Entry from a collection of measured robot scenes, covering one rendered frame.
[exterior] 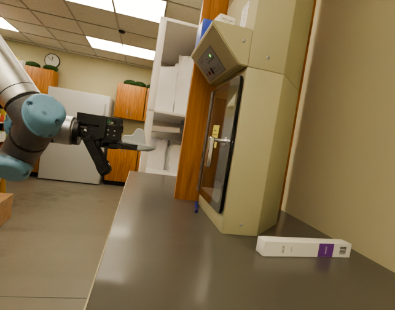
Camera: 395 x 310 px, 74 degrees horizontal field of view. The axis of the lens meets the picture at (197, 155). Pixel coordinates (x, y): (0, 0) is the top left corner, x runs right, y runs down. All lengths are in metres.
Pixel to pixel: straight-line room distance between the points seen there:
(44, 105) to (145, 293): 0.39
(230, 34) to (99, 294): 0.66
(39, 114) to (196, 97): 0.67
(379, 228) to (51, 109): 0.88
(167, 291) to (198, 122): 0.75
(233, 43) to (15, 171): 0.61
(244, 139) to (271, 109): 0.12
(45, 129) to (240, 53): 0.51
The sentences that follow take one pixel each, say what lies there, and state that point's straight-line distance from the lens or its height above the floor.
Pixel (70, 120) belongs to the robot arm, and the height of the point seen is 1.19.
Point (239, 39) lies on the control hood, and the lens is 0.78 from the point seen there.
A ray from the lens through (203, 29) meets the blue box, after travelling 0.98.
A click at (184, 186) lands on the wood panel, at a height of 0.99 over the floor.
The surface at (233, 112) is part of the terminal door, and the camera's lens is 0.77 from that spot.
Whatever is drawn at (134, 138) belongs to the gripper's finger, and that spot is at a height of 1.17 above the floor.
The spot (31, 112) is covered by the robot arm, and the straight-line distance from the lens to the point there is 0.58.
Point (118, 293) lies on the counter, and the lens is 0.47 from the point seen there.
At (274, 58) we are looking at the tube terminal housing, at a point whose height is 1.45.
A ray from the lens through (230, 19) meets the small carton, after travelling 0.89.
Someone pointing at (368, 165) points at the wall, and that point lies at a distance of 0.97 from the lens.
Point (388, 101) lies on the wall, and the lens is 0.97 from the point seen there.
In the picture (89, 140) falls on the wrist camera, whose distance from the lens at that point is 0.74.
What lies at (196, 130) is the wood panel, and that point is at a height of 1.23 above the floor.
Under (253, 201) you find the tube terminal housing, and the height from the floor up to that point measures 1.04.
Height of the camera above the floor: 1.19
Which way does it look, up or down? 3 degrees down
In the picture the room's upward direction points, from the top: 9 degrees clockwise
